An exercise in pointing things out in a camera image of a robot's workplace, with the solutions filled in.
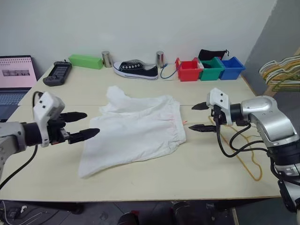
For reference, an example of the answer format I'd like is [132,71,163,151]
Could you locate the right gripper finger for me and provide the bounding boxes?
[188,124,218,133]
[191,102,208,111]

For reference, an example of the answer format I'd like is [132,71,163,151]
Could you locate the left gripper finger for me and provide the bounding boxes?
[60,112,88,123]
[67,128,101,144]

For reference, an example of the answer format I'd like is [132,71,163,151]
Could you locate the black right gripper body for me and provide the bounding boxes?
[209,104,228,125]

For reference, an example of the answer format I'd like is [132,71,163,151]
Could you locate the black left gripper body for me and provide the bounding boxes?
[48,113,71,145]

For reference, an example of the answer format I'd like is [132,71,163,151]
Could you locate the white shorts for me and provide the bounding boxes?
[78,85,188,180]

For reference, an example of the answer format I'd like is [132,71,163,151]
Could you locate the green plastic bin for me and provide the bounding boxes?
[198,57,225,81]

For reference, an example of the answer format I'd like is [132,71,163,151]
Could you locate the red plastic bin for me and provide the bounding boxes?
[177,60,203,82]

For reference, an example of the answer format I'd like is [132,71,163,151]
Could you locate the blue plastic bin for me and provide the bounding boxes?
[219,56,247,81]

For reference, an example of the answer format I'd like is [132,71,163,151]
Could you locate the black handheld controller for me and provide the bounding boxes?
[43,60,73,87]

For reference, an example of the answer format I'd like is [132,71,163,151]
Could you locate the green rectangular box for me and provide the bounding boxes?
[68,54,104,70]

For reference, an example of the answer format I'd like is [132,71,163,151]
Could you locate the silver metal cylinder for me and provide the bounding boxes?
[156,51,165,69]
[101,50,113,68]

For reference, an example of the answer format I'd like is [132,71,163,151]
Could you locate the black and white sneaker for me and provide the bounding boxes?
[112,60,159,81]

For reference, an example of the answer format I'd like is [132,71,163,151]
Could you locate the open laptop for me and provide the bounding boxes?
[0,55,38,122]

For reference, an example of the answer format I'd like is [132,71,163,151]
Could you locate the black rounded shape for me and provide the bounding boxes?
[172,201,192,225]

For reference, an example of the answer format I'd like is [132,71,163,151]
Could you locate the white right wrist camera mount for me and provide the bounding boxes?
[206,88,234,125]

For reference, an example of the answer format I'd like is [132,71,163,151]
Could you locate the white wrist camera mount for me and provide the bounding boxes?
[32,91,66,148]
[206,88,234,125]

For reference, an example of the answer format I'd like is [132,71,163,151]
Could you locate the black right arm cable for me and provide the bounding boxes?
[215,105,269,158]

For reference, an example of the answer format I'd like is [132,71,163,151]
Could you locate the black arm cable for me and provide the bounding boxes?
[0,90,45,188]
[215,105,269,158]

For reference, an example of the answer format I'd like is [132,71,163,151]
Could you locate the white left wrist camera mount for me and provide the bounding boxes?
[32,91,66,148]

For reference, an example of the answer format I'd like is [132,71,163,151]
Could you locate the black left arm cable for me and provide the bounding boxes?
[0,90,45,188]

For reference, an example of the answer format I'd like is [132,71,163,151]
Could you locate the blue cable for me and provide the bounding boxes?
[160,62,180,80]

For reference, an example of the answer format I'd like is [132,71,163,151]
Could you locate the black drawstring pouch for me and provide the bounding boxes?
[198,48,229,62]

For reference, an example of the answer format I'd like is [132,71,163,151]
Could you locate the yellow wire hanger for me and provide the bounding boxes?
[263,67,300,87]
[208,116,263,181]

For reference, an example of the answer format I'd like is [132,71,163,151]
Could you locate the white wire hanger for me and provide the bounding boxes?
[259,55,300,76]

